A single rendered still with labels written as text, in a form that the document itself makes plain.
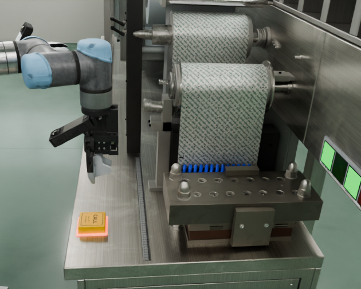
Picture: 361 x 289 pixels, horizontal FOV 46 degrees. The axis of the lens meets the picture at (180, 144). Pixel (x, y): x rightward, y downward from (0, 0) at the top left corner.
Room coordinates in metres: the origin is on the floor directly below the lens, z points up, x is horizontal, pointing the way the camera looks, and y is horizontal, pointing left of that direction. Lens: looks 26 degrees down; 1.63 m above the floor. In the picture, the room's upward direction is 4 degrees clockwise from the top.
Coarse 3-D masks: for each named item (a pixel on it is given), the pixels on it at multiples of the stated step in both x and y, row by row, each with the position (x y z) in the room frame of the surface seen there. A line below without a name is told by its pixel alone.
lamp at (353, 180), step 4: (348, 172) 0.80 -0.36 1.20; (352, 172) 0.79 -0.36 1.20; (348, 176) 0.80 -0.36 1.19; (352, 176) 0.78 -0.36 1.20; (356, 176) 0.77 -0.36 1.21; (348, 180) 0.79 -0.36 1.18; (352, 180) 0.78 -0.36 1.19; (356, 180) 0.77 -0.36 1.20; (360, 180) 0.75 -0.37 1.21; (344, 184) 0.80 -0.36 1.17; (348, 184) 0.79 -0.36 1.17; (352, 184) 0.78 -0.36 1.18; (356, 184) 0.76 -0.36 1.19; (348, 188) 0.79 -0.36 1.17; (352, 188) 0.77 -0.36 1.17; (356, 188) 0.76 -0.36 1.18; (352, 192) 0.77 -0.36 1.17; (356, 192) 0.76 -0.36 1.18
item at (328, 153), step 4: (324, 144) 0.92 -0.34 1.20; (328, 144) 0.90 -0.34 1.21; (324, 148) 0.92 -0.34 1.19; (328, 148) 0.90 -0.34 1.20; (324, 152) 0.91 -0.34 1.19; (328, 152) 0.89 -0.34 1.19; (332, 152) 0.88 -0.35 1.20; (324, 156) 0.91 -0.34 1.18; (328, 156) 0.89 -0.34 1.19; (332, 156) 0.87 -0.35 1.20; (324, 160) 0.90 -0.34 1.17; (328, 160) 0.89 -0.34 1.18; (328, 164) 0.88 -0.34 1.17; (328, 168) 0.88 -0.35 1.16
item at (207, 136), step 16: (192, 112) 1.09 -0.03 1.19; (208, 112) 1.09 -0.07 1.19; (224, 112) 1.10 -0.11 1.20; (240, 112) 1.11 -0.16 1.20; (256, 112) 1.12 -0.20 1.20; (192, 128) 1.09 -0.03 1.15; (208, 128) 1.09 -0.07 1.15; (224, 128) 1.10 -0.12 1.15; (240, 128) 1.11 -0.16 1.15; (256, 128) 1.12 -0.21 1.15; (192, 144) 1.09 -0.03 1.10; (208, 144) 1.10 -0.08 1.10; (224, 144) 1.10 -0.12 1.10; (240, 144) 1.11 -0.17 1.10; (256, 144) 1.12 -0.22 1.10; (192, 160) 1.09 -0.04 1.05; (208, 160) 1.10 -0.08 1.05; (224, 160) 1.10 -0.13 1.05; (240, 160) 1.11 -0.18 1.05; (256, 160) 1.12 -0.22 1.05
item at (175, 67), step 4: (176, 64) 1.15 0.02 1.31; (176, 68) 1.12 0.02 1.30; (176, 72) 1.11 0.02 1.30; (268, 72) 1.15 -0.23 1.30; (176, 76) 1.10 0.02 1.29; (268, 76) 1.14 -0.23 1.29; (176, 80) 1.09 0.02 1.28; (268, 80) 1.14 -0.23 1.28; (176, 84) 1.09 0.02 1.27; (268, 84) 1.13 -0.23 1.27; (176, 88) 1.09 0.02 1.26; (268, 88) 1.13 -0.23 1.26; (176, 92) 1.09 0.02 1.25; (268, 92) 1.12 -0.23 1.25; (176, 96) 1.09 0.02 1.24; (268, 96) 1.13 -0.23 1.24; (172, 100) 1.15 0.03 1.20; (176, 100) 1.09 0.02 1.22; (268, 100) 1.13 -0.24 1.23; (176, 104) 1.10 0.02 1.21
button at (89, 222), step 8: (80, 216) 0.96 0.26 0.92; (88, 216) 0.96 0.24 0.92; (96, 216) 0.96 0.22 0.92; (104, 216) 0.96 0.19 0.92; (80, 224) 0.92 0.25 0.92; (88, 224) 0.92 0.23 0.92; (96, 224) 0.93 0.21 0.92; (104, 224) 0.93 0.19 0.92; (80, 232) 0.91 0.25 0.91; (88, 232) 0.91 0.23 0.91; (96, 232) 0.92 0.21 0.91; (104, 232) 0.92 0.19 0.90
